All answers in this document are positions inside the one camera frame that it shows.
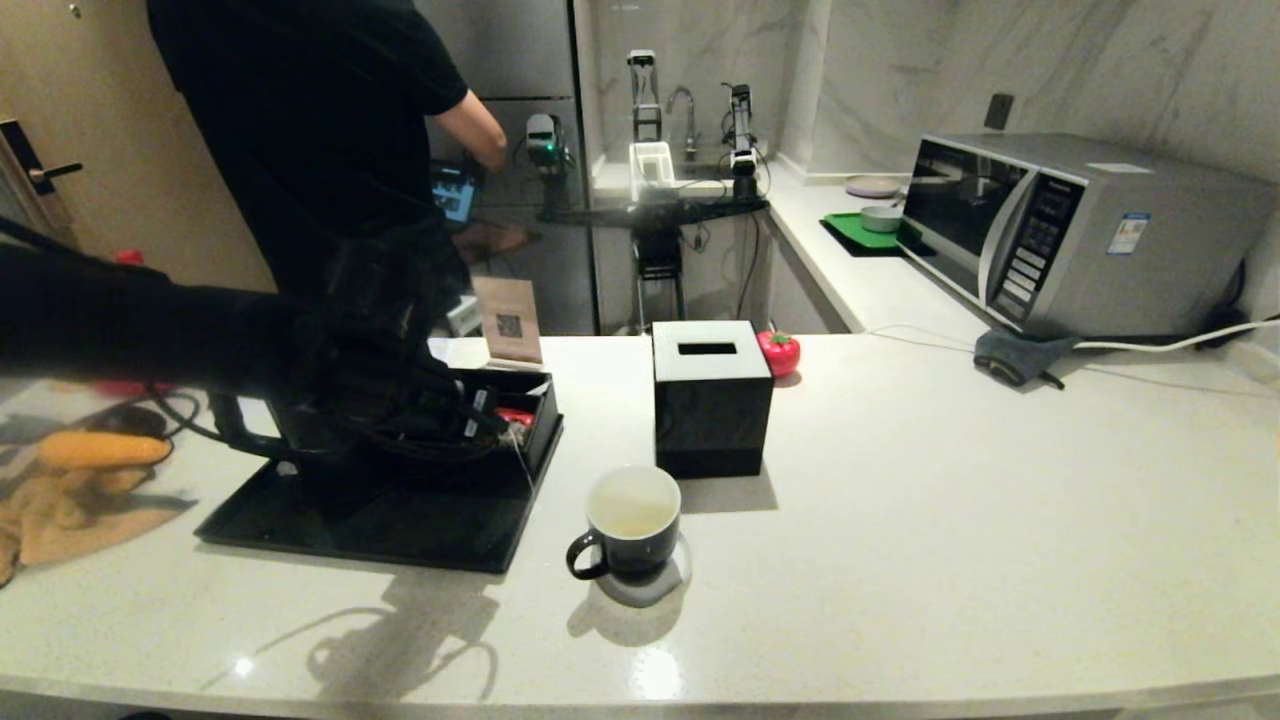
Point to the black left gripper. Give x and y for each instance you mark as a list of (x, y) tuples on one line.
[(400, 400)]

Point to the grey tea bag sachet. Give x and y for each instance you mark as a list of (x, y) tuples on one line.
[(520, 440)]

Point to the black electric kettle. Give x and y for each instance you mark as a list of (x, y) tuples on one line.
[(225, 425)]

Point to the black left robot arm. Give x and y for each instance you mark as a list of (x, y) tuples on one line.
[(120, 330)]

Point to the person's right forearm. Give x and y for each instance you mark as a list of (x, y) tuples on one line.
[(480, 125)]

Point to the red sachet packet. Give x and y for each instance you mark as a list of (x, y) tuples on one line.
[(518, 415)]

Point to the black compartment box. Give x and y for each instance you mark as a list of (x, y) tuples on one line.
[(545, 400)]

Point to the white paper sheet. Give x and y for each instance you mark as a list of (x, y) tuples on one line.
[(445, 350)]

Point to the brown QR code sign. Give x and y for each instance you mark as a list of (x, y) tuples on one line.
[(510, 320)]

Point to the black serving tray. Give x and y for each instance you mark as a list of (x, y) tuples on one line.
[(400, 530)]

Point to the dark mug white inside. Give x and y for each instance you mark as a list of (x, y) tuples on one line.
[(640, 550)]

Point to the open laptop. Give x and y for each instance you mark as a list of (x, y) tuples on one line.
[(455, 195)]

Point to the black tissue box white lid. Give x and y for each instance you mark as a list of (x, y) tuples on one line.
[(710, 420)]

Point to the black stand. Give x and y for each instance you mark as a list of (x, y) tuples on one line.
[(660, 263)]

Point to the white round coaster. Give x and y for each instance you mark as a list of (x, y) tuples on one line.
[(650, 596)]

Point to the black mounting bar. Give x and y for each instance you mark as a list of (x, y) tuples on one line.
[(650, 211)]

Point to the white dish rack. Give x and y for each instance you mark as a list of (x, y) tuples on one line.
[(652, 168)]

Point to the red tomato shaped ornament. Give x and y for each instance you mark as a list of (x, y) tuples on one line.
[(779, 353)]

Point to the person in black shirt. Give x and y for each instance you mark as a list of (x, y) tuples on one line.
[(300, 120)]

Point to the black computer mouse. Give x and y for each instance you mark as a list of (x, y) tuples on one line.
[(125, 420)]

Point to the red chili pepper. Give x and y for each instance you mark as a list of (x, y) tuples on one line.
[(125, 388)]

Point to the chrome sink faucet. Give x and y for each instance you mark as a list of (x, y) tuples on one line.
[(690, 118)]

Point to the grey refrigerator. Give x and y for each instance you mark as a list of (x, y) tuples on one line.
[(520, 50)]

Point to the yellow corn cob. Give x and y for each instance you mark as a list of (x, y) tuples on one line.
[(105, 450)]

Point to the green tray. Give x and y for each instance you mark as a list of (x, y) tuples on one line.
[(850, 231)]

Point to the yellow cloth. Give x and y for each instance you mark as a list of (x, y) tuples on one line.
[(70, 520)]

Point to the small grey bowl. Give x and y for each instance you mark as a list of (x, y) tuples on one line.
[(881, 219)]

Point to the pale pink plate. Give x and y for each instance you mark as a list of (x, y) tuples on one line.
[(872, 185)]

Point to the grey folded cloth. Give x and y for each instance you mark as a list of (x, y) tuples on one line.
[(1020, 355)]

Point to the silver microwave oven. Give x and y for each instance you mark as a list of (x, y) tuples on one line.
[(1150, 248)]

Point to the black wall socket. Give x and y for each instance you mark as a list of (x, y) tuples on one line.
[(998, 111)]

